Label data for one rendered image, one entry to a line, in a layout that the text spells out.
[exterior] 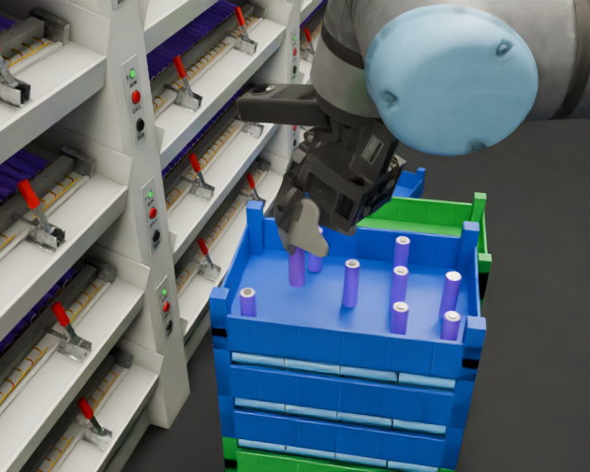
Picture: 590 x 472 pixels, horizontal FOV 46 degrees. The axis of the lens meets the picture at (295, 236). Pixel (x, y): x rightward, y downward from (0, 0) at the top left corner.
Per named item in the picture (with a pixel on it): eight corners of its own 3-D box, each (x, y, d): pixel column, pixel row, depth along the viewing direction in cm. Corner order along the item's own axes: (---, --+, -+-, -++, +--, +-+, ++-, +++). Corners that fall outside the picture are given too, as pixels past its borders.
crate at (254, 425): (453, 355, 103) (461, 315, 98) (455, 471, 87) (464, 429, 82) (255, 331, 107) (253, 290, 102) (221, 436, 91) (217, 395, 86)
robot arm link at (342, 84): (297, 32, 55) (367, 2, 61) (286, 83, 58) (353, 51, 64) (387, 89, 52) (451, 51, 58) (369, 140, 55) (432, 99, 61)
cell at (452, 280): (462, 281, 81) (454, 322, 84) (461, 272, 82) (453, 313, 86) (445, 279, 81) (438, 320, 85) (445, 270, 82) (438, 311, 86)
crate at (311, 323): (469, 270, 93) (479, 221, 89) (475, 383, 77) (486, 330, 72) (251, 247, 97) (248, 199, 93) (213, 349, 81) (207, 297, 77)
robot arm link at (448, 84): (603, 27, 36) (528, -73, 45) (385, 36, 36) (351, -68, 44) (553, 164, 43) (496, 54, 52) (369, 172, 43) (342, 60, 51)
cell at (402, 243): (405, 274, 92) (410, 235, 88) (405, 284, 90) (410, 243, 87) (391, 273, 92) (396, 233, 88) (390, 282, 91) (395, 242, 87)
